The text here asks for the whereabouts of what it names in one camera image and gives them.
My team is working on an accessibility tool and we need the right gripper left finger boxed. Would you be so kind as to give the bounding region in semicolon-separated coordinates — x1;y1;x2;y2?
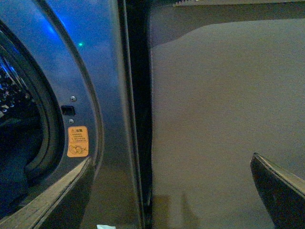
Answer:
0;158;92;229

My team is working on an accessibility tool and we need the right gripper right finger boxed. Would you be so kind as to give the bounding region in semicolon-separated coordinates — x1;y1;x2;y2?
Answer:
250;153;305;229

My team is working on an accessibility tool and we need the grey front-load washing machine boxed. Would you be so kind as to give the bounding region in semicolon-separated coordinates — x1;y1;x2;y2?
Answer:
0;0;152;229

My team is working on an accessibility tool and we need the black rubber door gasket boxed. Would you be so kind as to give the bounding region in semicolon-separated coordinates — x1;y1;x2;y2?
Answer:
0;22;65;180

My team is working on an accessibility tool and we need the white paper scrap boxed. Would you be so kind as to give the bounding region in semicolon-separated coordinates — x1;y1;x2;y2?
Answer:
97;225;116;229

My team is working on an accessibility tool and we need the orange warning sticker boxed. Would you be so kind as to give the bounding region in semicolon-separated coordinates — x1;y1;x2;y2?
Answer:
67;126;89;158

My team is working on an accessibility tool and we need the grey cabinet side panel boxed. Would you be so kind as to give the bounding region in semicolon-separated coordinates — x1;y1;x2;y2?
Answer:
148;0;305;229

